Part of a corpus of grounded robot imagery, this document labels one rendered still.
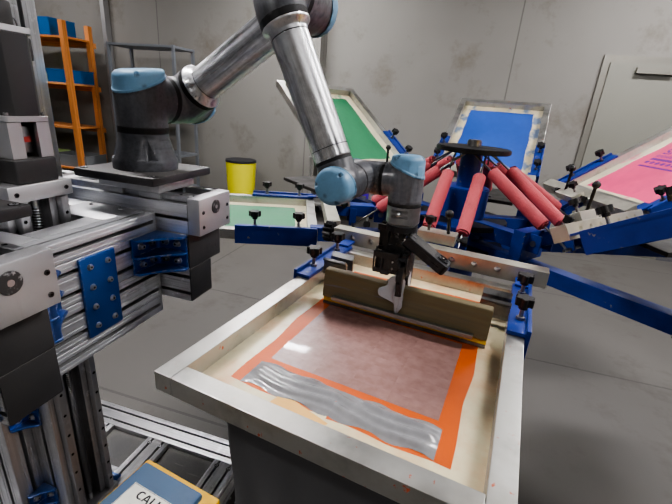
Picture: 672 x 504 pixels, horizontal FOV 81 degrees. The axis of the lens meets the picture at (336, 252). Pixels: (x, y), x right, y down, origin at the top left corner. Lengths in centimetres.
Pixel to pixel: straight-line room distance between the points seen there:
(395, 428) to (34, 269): 59
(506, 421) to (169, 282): 82
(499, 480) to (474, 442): 11
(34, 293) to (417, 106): 503
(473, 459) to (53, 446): 97
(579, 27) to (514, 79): 77
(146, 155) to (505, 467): 95
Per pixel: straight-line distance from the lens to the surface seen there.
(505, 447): 70
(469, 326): 95
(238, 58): 105
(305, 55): 82
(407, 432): 71
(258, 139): 607
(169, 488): 62
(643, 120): 567
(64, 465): 131
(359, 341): 91
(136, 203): 109
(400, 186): 86
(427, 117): 540
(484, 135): 285
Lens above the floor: 144
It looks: 20 degrees down
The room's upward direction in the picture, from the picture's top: 5 degrees clockwise
